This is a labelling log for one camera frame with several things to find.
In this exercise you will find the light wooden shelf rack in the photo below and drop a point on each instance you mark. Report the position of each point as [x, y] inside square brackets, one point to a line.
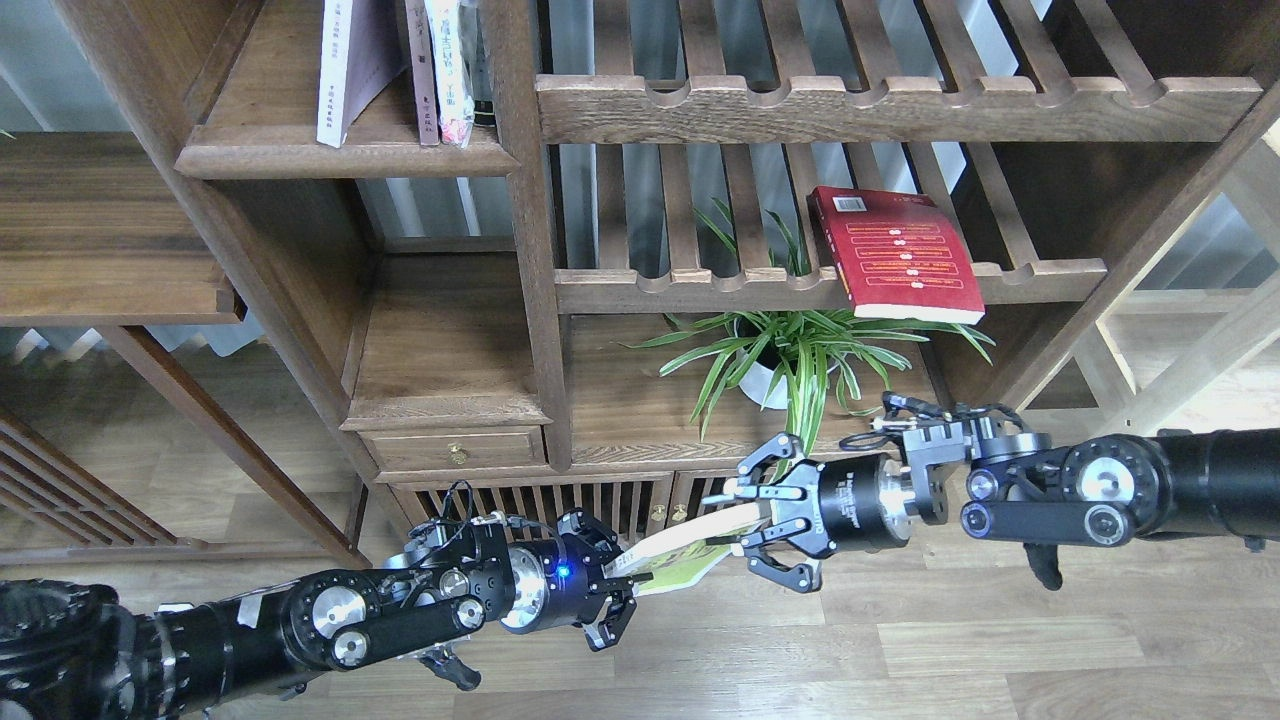
[1199, 358]

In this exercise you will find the white book with green cover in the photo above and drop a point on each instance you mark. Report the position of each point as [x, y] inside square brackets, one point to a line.
[678, 557]

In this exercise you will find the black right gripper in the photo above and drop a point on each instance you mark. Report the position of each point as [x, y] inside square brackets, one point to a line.
[850, 505]

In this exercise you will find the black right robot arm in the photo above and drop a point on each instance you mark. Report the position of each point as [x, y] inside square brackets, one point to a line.
[1021, 488]

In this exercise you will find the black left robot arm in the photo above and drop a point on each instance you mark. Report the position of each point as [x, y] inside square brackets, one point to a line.
[71, 651]

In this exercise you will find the white plant pot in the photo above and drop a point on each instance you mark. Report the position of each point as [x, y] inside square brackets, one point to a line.
[776, 379]

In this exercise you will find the thin mauve upright book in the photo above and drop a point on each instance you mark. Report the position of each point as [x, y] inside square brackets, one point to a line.
[422, 72]

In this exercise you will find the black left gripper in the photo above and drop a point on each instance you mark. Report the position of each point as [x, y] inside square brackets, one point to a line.
[559, 582]

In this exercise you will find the lavender paperback book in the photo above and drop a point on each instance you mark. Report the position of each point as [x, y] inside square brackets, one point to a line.
[361, 53]

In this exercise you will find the brass drawer knob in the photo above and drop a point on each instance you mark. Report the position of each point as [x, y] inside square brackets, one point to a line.
[457, 454]

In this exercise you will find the red hardcover book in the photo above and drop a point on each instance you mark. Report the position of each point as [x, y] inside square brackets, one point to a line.
[898, 255]

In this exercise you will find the dark wooden bookshelf cabinet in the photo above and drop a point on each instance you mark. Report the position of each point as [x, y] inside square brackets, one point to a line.
[655, 156]

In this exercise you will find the white pink upright book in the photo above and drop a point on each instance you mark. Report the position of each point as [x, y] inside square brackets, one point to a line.
[452, 78]

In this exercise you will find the dark upright book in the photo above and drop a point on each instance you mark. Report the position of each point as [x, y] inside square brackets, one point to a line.
[479, 68]

